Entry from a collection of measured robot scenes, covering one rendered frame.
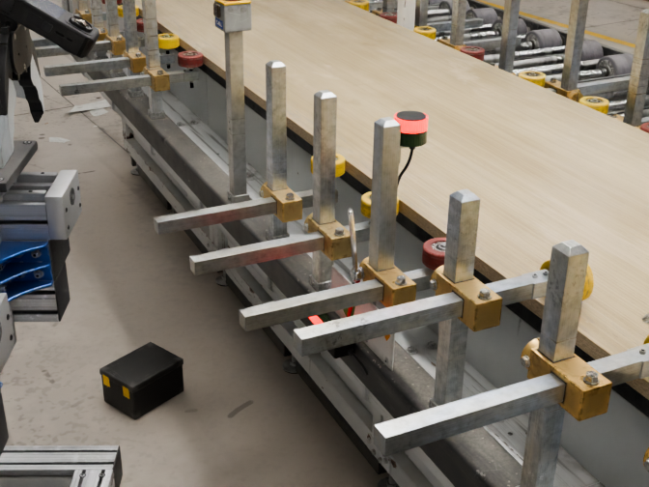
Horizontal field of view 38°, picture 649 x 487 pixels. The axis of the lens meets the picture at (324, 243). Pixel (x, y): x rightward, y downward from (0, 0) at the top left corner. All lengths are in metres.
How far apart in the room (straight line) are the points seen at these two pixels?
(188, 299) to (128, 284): 0.26
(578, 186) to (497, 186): 0.18
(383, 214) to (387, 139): 0.14
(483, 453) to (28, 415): 1.67
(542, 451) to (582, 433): 0.29
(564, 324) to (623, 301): 0.37
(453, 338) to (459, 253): 0.16
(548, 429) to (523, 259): 0.45
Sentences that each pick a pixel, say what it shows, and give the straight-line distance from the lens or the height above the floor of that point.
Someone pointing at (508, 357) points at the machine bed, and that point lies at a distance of 1.83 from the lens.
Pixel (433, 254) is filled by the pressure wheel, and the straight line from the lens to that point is 1.74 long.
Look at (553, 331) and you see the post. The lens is 1.32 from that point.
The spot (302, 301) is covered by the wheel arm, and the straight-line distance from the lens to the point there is 1.66.
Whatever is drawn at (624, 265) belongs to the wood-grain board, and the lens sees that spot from 1.80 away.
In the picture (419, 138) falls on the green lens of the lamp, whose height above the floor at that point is 1.13.
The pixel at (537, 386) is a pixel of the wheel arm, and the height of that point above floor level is 0.96.
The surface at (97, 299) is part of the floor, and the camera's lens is 3.48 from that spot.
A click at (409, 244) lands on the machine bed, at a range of 2.07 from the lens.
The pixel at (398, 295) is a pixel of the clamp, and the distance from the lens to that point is 1.70.
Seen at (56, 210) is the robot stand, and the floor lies 0.97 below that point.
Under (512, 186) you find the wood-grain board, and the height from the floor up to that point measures 0.90.
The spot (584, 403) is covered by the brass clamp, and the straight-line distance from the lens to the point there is 1.31.
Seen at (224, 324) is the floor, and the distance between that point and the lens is 3.26.
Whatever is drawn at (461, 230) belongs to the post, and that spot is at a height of 1.06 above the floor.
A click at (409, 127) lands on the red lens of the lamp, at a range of 1.65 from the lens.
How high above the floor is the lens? 1.69
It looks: 26 degrees down
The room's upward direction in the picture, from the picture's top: 1 degrees clockwise
